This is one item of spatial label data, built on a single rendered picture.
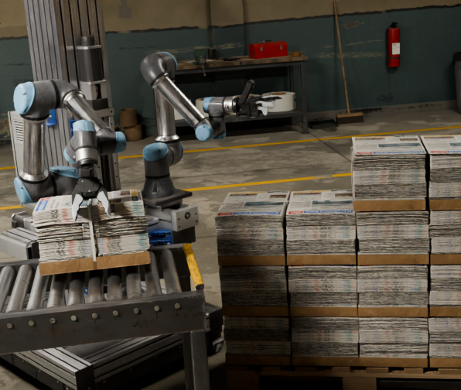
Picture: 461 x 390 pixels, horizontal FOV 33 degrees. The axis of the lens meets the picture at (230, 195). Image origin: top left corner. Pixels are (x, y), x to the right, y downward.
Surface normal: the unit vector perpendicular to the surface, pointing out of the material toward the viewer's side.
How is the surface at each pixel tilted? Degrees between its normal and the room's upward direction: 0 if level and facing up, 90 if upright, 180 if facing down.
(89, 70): 90
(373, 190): 90
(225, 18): 90
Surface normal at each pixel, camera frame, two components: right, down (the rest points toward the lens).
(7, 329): 0.15, 0.25
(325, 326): -0.15, 0.26
